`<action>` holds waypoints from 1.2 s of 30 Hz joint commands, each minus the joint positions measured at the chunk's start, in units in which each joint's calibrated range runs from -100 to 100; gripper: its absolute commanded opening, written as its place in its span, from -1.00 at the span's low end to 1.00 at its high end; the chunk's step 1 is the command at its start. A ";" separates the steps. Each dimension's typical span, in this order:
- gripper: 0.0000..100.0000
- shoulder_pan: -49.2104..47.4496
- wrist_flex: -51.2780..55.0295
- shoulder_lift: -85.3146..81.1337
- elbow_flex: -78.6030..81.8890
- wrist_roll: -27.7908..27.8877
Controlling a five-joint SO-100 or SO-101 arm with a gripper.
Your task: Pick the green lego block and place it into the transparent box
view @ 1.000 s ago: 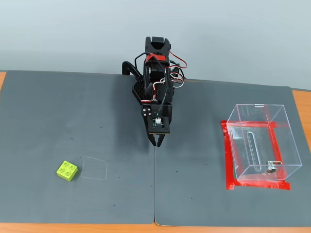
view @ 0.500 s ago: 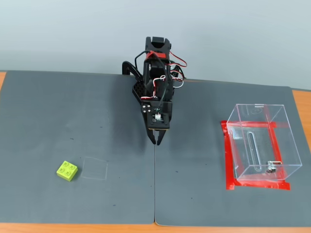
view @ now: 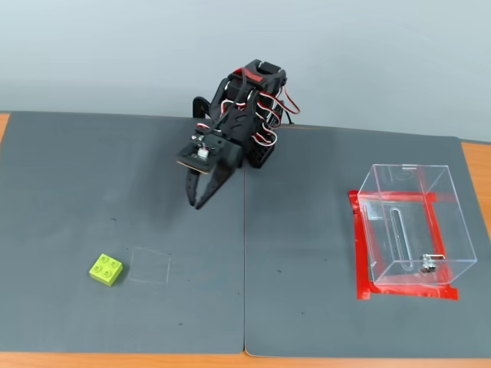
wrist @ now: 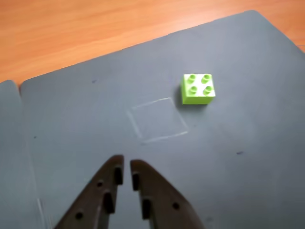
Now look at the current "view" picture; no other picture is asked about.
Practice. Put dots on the red tape strip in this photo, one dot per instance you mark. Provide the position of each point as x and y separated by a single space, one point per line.
433 218
360 260
353 196
414 293

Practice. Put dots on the red tape band on arm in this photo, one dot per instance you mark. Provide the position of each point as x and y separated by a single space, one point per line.
255 76

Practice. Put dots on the green lego block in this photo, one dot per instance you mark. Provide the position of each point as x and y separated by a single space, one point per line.
105 269

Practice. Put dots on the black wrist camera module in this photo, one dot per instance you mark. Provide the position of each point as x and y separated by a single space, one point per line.
193 155

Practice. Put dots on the black table clamp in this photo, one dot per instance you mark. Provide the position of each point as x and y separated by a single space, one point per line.
199 103

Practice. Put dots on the grey table mat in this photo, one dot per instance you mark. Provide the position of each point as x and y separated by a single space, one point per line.
307 268
76 191

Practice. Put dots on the silver metal box latch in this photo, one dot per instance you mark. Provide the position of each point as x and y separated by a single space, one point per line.
427 265

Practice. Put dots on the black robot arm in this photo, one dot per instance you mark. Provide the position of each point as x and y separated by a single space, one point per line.
276 82

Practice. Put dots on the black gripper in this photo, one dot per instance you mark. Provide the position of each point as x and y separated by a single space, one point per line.
222 177

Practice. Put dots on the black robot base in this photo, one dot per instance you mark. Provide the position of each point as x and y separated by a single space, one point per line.
261 155

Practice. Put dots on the transparent acrylic box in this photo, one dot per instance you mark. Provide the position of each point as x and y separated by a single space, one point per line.
422 230

